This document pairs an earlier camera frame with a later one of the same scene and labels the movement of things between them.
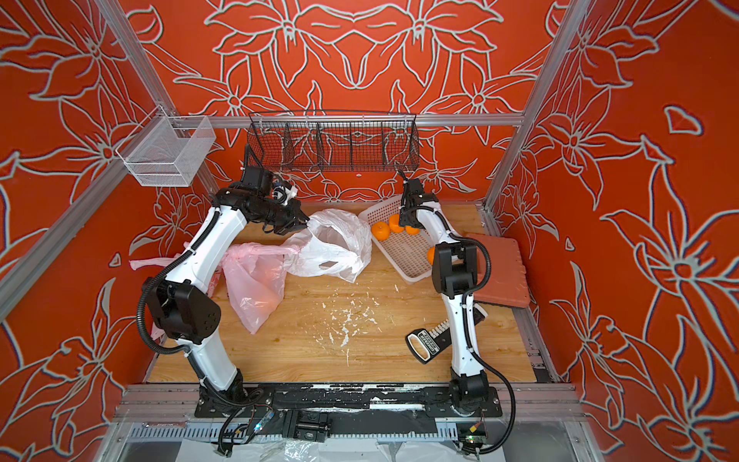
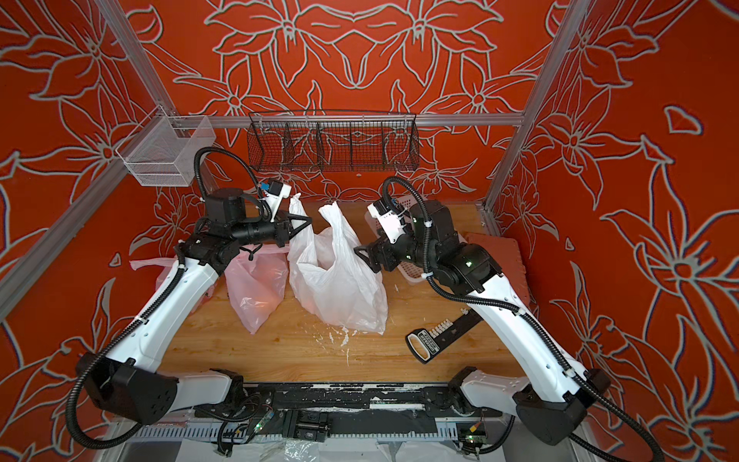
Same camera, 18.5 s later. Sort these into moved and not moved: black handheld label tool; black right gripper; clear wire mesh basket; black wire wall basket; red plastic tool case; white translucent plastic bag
Moved: black right gripper; white translucent plastic bag
Not moved: black handheld label tool; black wire wall basket; red plastic tool case; clear wire mesh basket
